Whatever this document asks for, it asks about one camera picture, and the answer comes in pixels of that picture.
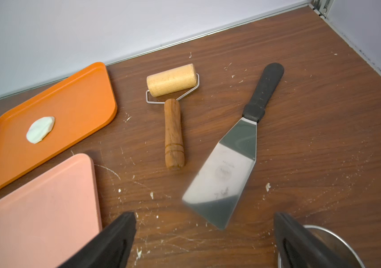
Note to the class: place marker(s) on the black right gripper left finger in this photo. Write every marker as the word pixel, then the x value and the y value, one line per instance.
pixel 110 248

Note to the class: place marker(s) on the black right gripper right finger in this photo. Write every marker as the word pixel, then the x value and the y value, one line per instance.
pixel 299 248

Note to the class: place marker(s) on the pink silicone mat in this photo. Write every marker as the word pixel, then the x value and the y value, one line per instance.
pixel 49 219

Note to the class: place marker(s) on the black handled metal spatula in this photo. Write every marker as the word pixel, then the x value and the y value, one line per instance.
pixel 217 187

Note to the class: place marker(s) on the round cut dough wrapper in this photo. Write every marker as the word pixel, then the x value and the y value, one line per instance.
pixel 39 129

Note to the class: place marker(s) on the wooden rolling pin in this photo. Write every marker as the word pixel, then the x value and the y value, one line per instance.
pixel 165 83

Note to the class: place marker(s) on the orange plastic tray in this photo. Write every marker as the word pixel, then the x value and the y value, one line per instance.
pixel 81 105

